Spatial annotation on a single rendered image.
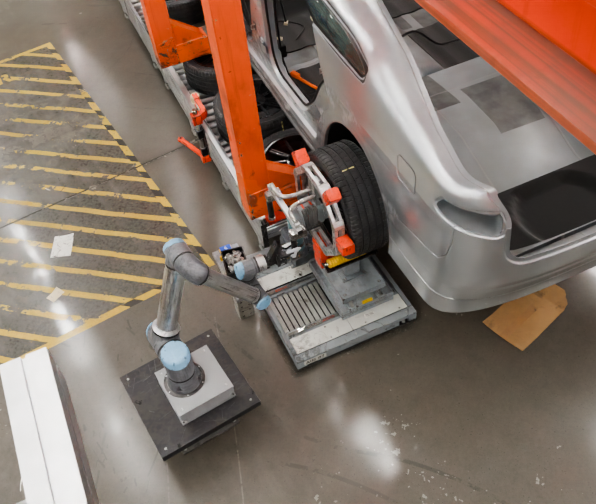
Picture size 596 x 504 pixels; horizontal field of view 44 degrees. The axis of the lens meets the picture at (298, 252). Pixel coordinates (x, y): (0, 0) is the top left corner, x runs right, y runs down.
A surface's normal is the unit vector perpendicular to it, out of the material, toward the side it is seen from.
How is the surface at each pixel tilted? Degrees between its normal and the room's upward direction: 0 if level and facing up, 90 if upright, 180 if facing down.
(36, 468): 0
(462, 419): 0
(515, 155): 22
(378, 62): 42
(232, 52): 90
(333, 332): 0
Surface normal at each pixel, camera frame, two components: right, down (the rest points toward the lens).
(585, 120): -0.09, -0.66
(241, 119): 0.41, 0.66
